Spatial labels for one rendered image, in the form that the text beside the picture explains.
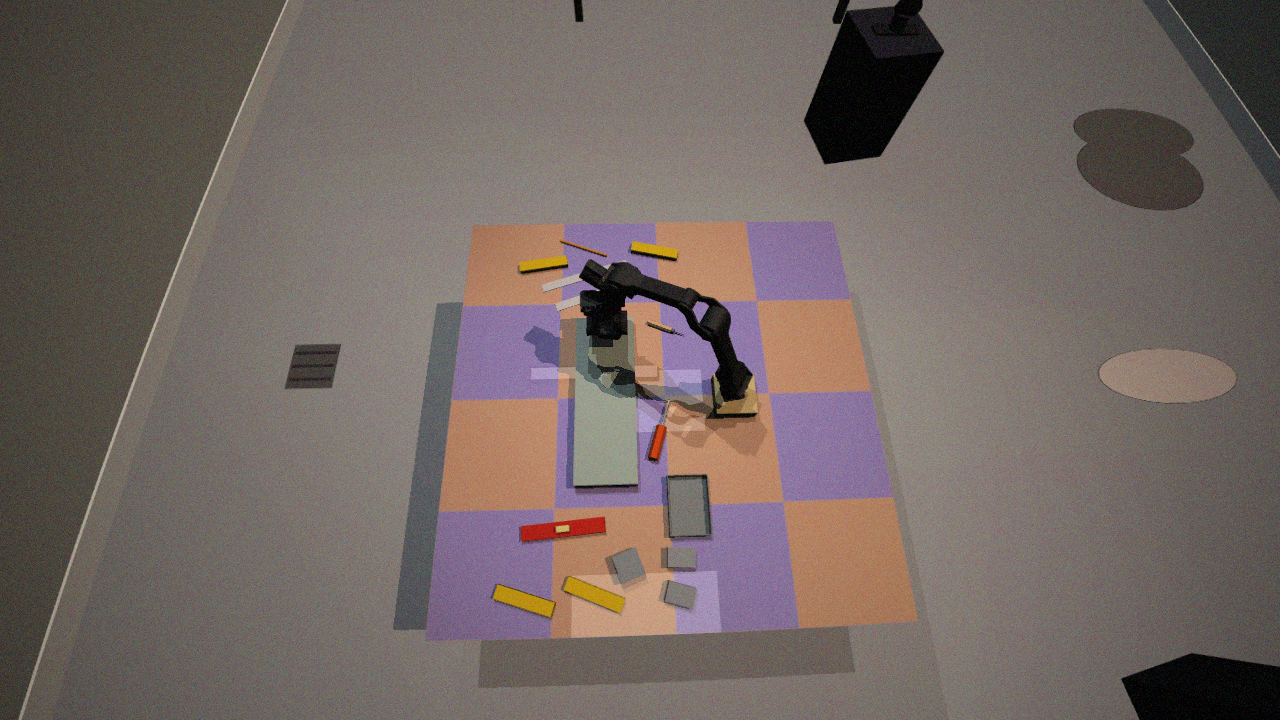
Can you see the long red bar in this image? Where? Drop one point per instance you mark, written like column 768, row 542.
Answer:
column 563, row 529

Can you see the red-handled awl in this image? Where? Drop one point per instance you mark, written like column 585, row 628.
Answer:
column 658, row 438

